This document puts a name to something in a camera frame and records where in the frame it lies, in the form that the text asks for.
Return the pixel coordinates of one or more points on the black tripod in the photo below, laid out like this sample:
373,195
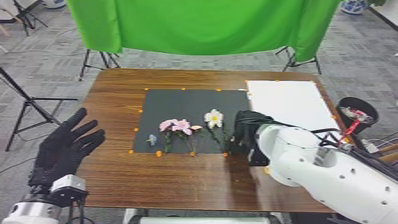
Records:
28,103

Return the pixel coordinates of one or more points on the pink flower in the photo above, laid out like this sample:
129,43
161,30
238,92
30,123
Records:
181,127
165,125

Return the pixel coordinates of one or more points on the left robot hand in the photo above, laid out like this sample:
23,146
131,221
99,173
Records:
62,150

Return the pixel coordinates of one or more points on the black round stool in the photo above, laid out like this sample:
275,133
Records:
355,104

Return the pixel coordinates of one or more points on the blue flower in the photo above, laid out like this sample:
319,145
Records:
151,140

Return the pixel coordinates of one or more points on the pink flower bud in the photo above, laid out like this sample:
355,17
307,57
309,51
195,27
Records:
195,127

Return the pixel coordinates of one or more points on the black cloth stand legs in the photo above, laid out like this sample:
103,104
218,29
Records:
291,61
85,63

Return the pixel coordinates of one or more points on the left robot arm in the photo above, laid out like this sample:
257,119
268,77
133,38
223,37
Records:
35,210

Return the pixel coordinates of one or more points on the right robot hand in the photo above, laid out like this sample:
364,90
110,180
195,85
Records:
248,125

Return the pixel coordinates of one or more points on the pale grey bar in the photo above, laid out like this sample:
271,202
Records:
200,220

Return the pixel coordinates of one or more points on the white flower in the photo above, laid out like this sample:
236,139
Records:
213,118

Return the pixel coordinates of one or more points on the white sheet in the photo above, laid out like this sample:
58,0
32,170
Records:
289,103

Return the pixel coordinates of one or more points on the dark mat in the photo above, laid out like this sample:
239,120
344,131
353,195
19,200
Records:
183,106

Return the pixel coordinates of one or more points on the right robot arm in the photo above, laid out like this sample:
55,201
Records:
330,173

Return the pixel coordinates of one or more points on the blue and white vase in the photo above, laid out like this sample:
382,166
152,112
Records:
355,6
53,3

